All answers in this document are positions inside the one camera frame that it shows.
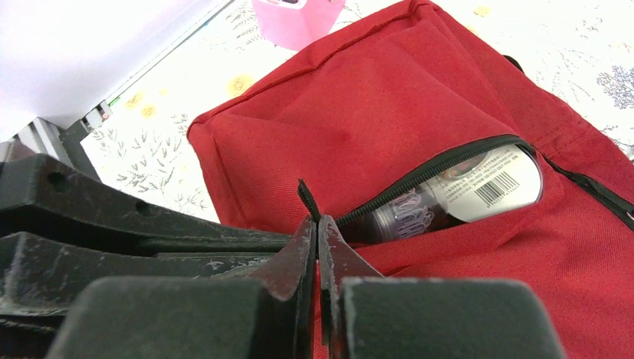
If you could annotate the red backpack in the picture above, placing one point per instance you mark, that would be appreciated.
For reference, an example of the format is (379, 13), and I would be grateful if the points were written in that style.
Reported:
(363, 112)

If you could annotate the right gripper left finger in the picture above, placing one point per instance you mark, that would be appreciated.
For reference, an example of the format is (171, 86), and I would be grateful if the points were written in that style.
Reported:
(286, 320)

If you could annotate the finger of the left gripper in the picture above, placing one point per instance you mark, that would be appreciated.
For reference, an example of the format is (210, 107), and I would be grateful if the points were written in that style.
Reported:
(41, 195)
(41, 277)

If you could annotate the pink metronome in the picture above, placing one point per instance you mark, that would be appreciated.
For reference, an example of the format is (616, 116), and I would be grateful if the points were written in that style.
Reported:
(294, 25)

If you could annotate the pink lid crayon jar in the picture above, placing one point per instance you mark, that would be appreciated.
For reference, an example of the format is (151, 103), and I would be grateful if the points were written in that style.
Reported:
(484, 185)

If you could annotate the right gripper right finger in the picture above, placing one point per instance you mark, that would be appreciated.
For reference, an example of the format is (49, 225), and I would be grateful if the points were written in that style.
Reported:
(337, 261)

